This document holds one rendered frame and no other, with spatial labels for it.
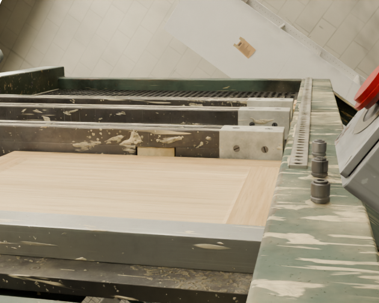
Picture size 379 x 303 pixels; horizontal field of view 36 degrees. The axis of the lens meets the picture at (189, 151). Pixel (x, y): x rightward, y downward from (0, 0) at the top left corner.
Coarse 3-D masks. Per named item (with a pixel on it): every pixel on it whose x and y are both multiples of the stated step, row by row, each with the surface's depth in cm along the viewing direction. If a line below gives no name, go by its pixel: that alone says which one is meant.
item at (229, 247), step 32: (0, 224) 70; (32, 224) 69; (64, 224) 69; (96, 224) 69; (128, 224) 69; (160, 224) 69; (192, 224) 69; (224, 224) 69; (32, 256) 70; (64, 256) 69; (96, 256) 68; (128, 256) 67; (160, 256) 66; (192, 256) 65; (224, 256) 65; (256, 256) 64
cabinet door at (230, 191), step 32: (0, 160) 113; (32, 160) 114; (64, 160) 113; (96, 160) 112; (128, 160) 112; (160, 160) 112; (192, 160) 112; (224, 160) 111; (256, 160) 111; (0, 192) 92; (32, 192) 92; (64, 192) 91; (96, 192) 91; (128, 192) 91; (160, 192) 91; (192, 192) 91; (224, 192) 90; (256, 192) 89; (256, 224) 75
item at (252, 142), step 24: (0, 120) 129; (0, 144) 124; (24, 144) 123; (48, 144) 122; (72, 144) 120; (96, 144) 119; (120, 144) 118; (144, 144) 117; (168, 144) 116; (192, 144) 115; (216, 144) 114; (240, 144) 113; (264, 144) 112
